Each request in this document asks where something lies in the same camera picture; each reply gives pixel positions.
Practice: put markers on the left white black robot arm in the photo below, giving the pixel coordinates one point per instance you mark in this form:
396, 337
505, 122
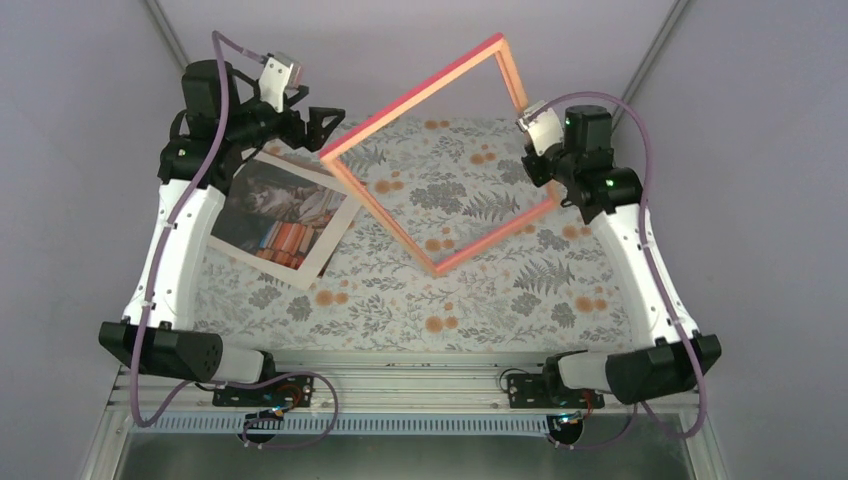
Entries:
225, 114

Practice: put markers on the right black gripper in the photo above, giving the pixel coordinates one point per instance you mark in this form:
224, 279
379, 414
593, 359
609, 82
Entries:
537, 175

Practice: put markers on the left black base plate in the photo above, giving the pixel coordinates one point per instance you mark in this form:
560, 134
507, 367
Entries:
292, 392

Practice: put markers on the aluminium rail base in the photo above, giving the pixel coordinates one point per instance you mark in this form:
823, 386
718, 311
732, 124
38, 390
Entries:
394, 416

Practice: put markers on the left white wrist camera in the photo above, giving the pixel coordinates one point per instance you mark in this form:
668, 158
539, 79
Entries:
280, 74

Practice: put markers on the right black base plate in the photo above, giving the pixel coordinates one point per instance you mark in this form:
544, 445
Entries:
540, 391

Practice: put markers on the cat and books photo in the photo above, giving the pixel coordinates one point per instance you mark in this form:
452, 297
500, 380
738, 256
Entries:
284, 217

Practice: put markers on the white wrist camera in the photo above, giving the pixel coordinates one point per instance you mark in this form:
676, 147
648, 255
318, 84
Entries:
280, 74
541, 126

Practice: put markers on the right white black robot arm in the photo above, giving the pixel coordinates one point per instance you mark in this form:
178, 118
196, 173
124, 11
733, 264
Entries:
669, 353

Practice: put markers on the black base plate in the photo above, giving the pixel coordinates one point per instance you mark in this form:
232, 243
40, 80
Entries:
540, 391
292, 392

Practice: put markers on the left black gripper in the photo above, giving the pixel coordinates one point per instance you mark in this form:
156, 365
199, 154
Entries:
313, 139

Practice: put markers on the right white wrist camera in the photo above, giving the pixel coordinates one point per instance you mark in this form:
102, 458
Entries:
541, 126

